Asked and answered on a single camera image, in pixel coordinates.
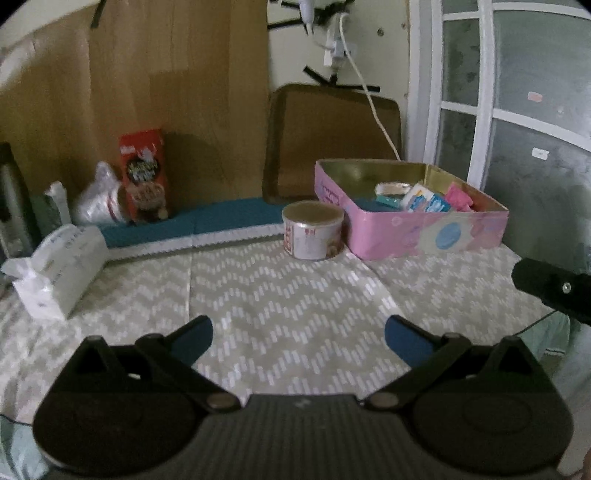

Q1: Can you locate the clear plastic bag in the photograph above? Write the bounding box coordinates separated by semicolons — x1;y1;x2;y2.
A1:
71;162;130;226

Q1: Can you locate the small round tin can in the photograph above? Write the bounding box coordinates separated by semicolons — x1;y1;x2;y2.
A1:
281;200;345;261

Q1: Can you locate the white blue wipes pack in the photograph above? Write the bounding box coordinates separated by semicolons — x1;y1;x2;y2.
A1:
401;183;452;213

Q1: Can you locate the pink packet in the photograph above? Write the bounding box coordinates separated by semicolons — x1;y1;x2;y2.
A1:
444;183;474;212

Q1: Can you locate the white framed window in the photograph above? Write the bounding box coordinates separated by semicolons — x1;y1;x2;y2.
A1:
407;1;590;270

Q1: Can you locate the pink tin box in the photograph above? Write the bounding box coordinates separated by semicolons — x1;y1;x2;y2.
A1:
315;159;509;260

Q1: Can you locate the cotton swab packet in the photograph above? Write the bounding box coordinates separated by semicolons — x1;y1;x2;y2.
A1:
375;182;413;196

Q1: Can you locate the white power cable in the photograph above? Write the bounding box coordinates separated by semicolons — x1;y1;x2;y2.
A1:
338;12;403;162

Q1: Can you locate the white tissue pack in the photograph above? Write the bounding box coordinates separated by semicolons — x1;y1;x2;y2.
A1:
1;224;109;320

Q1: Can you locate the green white carton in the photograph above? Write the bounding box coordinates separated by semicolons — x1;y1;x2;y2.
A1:
30;181;71;237

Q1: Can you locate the teal orange small box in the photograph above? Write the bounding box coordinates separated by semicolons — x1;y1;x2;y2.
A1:
376;195;404;211

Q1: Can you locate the green cloth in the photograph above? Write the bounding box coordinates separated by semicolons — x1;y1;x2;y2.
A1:
518;311;572;367

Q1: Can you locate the silver thermos flask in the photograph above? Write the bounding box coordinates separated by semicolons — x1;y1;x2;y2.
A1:
1;142;41;258

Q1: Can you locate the wooden board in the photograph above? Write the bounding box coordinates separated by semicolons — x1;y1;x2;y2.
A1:
1;1;269;209

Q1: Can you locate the red cereal box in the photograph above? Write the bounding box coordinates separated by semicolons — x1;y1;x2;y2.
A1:
119;129;169;223

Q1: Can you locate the brown tray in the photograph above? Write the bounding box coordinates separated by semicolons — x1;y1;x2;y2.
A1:
263;84;403;204

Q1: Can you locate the chevron patterned tablecloth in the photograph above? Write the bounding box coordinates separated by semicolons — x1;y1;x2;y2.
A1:
1;241;549;422

